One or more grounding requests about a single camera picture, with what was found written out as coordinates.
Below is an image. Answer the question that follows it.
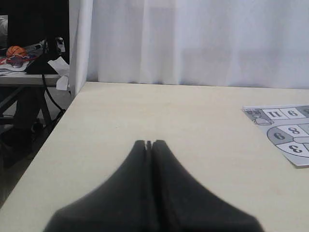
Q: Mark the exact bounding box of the white crumpled paper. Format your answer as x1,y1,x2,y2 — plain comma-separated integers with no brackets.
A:
47,57,70,91

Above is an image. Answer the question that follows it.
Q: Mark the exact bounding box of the black hanging cable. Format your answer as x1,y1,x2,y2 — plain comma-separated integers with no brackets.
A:
41,38,66,121

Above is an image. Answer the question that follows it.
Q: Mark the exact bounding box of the printed number board game sheet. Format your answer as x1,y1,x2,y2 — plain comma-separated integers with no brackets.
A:
242,104,309,168

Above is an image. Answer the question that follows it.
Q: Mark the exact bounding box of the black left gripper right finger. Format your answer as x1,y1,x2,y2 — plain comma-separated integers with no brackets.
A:
151,140,263,232

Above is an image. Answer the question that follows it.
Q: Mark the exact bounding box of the small orange basketball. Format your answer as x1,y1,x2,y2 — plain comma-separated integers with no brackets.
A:
6,45,27,57

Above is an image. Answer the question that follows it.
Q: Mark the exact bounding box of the black monitor stand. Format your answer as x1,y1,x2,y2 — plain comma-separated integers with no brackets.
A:
26,37,61,74

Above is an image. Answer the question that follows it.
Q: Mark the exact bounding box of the red blue toy hoop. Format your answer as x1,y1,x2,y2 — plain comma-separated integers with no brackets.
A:
0,54,37,72

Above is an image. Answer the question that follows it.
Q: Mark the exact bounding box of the white curtain backdrop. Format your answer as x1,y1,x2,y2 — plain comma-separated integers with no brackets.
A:
69,0,309,95

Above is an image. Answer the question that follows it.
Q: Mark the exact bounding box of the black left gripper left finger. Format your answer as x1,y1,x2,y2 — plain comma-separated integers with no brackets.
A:
44,141,151,232

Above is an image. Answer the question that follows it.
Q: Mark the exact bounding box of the grey side table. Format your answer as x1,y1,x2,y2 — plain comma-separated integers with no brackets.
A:
0,72,64,126

